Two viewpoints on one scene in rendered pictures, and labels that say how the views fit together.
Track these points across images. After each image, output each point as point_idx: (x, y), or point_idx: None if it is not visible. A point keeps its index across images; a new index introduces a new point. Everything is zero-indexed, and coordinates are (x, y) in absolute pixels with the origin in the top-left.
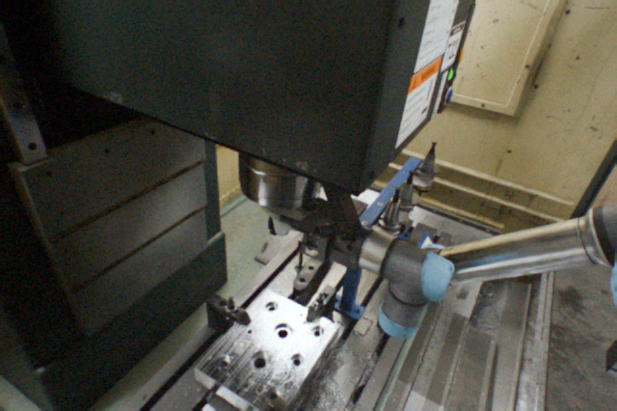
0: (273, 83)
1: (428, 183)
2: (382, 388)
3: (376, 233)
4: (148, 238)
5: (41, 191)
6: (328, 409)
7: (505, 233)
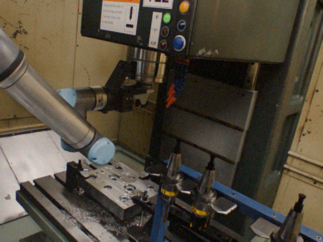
0: None
1: (258, 231)
2: (78, 241)
3: (98, 86)
4: (195, 143)
5: (170, 80)
6: (81, 213)
7: (63, 98)
